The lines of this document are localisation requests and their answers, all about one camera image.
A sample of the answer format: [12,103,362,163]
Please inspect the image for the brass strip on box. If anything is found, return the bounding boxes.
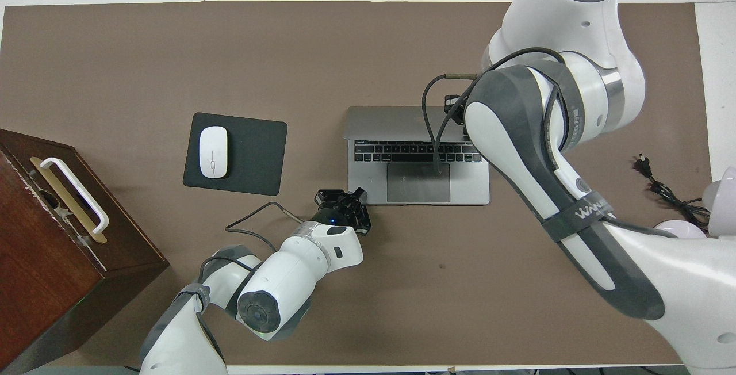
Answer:
[30,156,108,244]

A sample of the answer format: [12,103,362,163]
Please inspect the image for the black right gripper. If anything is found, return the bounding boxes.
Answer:
[444,94,469,128]

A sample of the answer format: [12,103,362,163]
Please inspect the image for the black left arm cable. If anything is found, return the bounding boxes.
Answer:
[198,201,303,284]

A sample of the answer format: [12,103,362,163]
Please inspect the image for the white computer mouse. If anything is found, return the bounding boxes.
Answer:
[199,126,229,179]

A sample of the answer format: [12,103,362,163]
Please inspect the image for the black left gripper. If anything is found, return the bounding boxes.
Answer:
[313,186,374,235]

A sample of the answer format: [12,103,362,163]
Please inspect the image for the dark wooden box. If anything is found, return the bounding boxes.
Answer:
[0,129,170,374]

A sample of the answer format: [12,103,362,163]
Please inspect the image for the dark grey mouse pad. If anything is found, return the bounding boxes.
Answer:
[182,112,288,197]

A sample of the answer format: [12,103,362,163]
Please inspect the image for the grey laptop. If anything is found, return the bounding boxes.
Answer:
[342,106,490,206]

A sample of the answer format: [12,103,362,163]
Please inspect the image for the white box handle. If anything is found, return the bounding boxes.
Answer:
[39,158,110,235]

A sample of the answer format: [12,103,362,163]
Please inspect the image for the large brown table mat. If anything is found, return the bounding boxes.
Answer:
[0,1,699,367]

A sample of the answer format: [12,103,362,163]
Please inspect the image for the black power cable with plug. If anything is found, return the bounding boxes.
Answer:
[635,155,711,229]

